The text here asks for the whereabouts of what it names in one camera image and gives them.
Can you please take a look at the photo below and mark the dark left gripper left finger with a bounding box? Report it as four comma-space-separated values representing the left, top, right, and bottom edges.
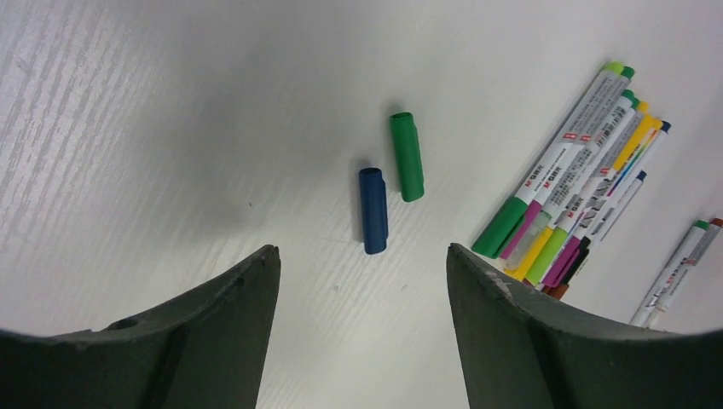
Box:
1, 245, 281, 408

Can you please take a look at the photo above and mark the marker with blue cap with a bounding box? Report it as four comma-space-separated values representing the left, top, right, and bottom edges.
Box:
643, 218, 722, 328

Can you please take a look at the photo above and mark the marker with magenta cap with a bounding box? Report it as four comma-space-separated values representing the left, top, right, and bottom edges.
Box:
498, 66, 637, 262

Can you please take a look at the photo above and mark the marker with dark green cap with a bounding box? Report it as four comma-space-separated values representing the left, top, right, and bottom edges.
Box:
629, 220, 709, 326

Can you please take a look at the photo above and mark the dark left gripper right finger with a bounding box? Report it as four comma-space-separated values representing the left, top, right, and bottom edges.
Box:
446, 243, 722, 408

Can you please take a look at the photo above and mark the marker with yellow cap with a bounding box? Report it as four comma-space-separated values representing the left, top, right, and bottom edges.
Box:
503, 96, 642, 282

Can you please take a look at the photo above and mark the blue pen cap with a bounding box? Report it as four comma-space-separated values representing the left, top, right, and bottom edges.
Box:
358, 167, 389, 255

